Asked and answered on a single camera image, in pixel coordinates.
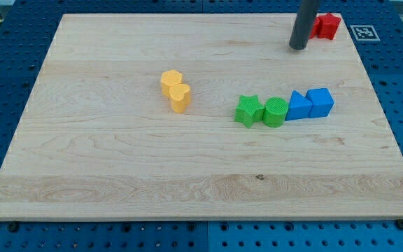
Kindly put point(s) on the blue cube block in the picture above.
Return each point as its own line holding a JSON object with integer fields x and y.
{"x": 322, "y": 102}

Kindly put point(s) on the wooden board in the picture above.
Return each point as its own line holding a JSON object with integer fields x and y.
{"x": 98, "y": 141}

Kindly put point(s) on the yellow heart block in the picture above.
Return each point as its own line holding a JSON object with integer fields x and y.
{"x": 180, "y": 97}

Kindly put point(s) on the green star block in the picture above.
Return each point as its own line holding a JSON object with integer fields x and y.
{"x": 249, "y": 110}

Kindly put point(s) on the yellow hexagon block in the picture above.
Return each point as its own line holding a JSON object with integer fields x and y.
{"x": 169, "y": 79}

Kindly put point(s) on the green cylinder block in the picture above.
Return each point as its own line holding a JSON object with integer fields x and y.
{"x": 275, "y": 111}

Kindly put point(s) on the blue triangle block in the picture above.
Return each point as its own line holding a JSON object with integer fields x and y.
{"x": 299, "y": 107}

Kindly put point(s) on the red block behind tool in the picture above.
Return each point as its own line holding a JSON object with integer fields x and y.
{"x": 315, "y": 28}

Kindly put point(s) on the red star block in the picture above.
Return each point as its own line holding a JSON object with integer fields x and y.
{"x": 329, "y": 25}

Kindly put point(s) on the white fiducial marker tag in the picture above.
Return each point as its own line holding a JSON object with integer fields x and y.
{"x": 364, "y": 32}

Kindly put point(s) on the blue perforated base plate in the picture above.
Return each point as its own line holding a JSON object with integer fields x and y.
{"x": 25, "y": 36}

